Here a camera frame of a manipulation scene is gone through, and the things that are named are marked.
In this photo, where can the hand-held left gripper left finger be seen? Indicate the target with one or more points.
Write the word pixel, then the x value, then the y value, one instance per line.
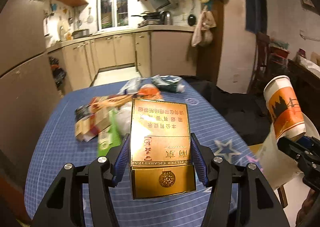
pixel 122 159

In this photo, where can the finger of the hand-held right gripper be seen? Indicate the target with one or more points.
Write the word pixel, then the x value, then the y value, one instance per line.
pixel 315 142
pixel 287 145

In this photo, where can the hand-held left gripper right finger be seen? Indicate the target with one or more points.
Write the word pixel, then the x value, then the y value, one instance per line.
pixel 200 164

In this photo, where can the orange and white paper cup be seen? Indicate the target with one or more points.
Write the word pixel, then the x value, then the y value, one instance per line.
pixel 282 107

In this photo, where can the gold cigarette box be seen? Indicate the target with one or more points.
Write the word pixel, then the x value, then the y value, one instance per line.
pixel 160 142

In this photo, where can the person's right forearm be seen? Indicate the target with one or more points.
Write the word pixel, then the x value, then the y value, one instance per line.
pixel 307 209

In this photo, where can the large white plastic bag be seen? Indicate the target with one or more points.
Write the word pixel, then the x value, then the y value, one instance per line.
pixel 275 162

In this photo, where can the green packet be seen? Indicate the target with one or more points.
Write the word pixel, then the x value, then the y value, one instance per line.
pixel 108 134

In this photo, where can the cardboard box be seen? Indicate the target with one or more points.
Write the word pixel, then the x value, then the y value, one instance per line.
pixel 256 149

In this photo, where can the crumpled white plastic wrapper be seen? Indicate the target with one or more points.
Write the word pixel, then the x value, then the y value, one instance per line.
pixel 123 119

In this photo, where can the blue grid tablecloth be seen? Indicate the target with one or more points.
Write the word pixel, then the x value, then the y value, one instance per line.
pixel 212 122

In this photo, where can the brown cardboard carton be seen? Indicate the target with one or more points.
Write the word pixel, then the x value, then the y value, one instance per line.
pixel 90 127

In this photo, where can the dark wooden sideboard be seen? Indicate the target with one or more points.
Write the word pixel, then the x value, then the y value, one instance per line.
pixel 305 92

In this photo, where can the long orange brown wrapper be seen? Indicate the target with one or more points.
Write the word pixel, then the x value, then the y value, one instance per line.
pixel 112 103

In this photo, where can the grey blue pouch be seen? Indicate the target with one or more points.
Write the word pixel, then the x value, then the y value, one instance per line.
pixel 131 85

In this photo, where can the dark green tube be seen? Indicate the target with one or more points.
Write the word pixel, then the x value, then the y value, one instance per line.
pixel 167 83

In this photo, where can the wooden chair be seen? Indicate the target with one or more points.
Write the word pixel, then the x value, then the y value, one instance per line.
pixel 261 61

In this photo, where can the red container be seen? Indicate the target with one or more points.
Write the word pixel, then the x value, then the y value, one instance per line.
pixel 280 56

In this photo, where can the black plastic bags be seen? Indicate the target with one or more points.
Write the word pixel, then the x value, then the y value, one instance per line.
pixel 57 71

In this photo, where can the beige kitchen base cabinets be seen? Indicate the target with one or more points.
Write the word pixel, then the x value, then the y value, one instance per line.
pixel 120 49

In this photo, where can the pink hanging cloth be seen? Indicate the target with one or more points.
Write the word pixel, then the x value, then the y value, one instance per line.
pixel 198 31

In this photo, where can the grey cooking pot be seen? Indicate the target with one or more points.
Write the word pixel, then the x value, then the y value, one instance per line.
pixel 80 33

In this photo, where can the beige refrigerator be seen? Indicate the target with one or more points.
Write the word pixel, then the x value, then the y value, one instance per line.
pixel 22 66

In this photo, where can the beige hanging bag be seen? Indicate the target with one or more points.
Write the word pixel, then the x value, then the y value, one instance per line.
pixel 209 20

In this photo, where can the small black hanging pan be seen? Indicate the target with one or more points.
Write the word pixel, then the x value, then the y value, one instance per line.
pixel 192 20

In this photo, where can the dark blue curtain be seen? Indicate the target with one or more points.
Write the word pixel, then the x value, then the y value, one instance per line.
pixel 255 1

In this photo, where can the black wok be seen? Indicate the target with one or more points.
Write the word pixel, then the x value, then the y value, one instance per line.
pixel 150 14

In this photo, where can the steel kettle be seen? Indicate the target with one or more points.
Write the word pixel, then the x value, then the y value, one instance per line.
pixel 165 18

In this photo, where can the kitchen window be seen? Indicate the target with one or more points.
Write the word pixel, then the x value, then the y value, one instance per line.
pixel 113 1

